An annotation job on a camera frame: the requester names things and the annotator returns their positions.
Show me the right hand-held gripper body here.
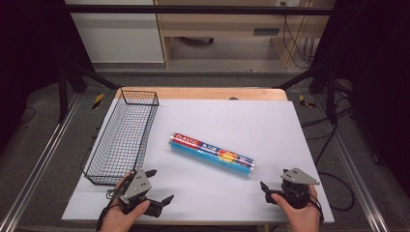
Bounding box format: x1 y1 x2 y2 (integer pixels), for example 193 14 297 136
272 167 321 210

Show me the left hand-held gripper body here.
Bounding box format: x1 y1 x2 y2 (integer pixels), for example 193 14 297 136
110 169 163 218

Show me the black wire basket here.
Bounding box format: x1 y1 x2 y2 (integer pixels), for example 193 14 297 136
80 87 161 187

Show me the colourful plastic wrap roll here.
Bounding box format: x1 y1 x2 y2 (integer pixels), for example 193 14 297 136
169 131 256 177

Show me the person's right hand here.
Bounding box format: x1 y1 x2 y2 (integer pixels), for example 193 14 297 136
270 184 322 232

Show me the person's left hand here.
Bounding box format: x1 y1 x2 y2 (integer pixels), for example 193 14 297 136
99 171 152 232

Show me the yellow black tape strip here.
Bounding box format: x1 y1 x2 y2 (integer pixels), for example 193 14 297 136
92 92 106 111
298 94 317 109

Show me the white table mat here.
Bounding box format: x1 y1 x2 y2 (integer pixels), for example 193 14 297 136
61 98 336 225

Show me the black metal stand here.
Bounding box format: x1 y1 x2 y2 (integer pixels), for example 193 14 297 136
275 60 340 126
57 60 121 124

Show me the wooden table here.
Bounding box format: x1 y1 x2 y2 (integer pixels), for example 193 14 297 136
114 86 289 102

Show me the black curtain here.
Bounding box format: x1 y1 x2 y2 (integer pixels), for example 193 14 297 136
310 0 410 197
0 0 96 154

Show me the white cabinet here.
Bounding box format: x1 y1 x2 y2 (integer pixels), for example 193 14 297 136
64 0 165 65

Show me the light wooden desk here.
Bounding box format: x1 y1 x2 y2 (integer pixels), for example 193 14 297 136
153 0 337 70

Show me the black metal crossbar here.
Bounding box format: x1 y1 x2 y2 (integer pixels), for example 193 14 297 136
64 4 335 16

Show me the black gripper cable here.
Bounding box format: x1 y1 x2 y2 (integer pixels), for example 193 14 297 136
308 192 325 230
96 188 122 232

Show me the aluminium floor rail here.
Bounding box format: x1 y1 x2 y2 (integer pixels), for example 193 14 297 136
0 92 82 232
312 95 392 232

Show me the bundle of black hanging cables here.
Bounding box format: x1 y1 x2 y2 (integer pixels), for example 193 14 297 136
281 1 317 70

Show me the thin black floor cable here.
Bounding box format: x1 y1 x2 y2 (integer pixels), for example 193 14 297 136
18 106 37 126

